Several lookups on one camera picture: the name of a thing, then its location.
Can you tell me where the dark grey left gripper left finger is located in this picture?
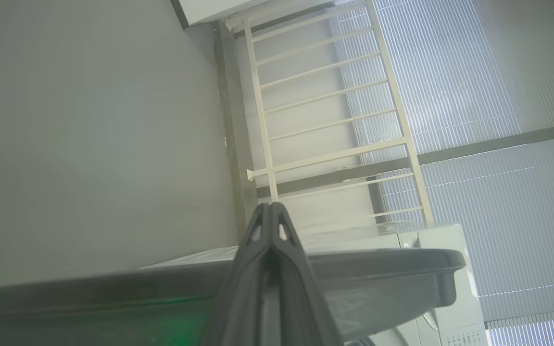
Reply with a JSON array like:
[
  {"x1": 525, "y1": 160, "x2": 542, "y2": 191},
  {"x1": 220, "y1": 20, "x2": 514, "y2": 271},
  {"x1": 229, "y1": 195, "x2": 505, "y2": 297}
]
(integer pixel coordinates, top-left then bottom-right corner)
[{"x1": 200, "y1": 202, "x2": 273, "y2": 346}]

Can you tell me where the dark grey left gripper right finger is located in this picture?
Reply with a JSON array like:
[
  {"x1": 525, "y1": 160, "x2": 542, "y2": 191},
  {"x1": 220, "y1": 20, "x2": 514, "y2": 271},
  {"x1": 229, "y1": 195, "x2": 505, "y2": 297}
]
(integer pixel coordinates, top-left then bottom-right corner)
[{"x1": 271, "y1": 202, "x2": 345, "y2": 346}]

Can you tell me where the round black glass washer door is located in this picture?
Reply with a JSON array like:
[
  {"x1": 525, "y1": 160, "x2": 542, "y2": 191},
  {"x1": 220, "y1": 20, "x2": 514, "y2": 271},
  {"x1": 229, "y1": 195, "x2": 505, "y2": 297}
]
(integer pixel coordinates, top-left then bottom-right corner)
[{"x1": 0, "y1": 247, "x2": 466, "y2": 346}]

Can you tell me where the white front-load washing machine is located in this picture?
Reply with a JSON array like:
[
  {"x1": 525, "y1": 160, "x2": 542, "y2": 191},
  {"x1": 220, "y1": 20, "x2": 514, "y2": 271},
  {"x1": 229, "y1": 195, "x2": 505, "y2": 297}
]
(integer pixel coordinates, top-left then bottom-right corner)
[{"x1": 301, "y1": 222, "x2": 491, "y2": 346}]

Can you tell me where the white metal railing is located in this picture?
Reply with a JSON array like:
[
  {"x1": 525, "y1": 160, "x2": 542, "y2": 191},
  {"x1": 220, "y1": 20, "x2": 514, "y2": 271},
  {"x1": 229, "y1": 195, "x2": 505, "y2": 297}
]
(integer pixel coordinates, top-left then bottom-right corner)
[{"x1": 226, "y1": 0, "x2": 435, "y2": 229}]

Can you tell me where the dark grey window mullion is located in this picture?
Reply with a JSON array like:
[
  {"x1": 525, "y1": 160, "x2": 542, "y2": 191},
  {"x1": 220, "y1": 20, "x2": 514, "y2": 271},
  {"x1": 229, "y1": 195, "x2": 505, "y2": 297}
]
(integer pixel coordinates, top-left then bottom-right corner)
[{"x1": 257, "y1": 120, "x2": 554, "y2": 198}]

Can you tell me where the white window blind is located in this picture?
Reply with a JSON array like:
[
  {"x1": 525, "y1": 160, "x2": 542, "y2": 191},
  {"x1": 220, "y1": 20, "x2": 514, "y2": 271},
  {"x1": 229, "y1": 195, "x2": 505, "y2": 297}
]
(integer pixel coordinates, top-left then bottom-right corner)
[{"x1": 327, "y1": 0, "x2": 554, "y2": 346}]

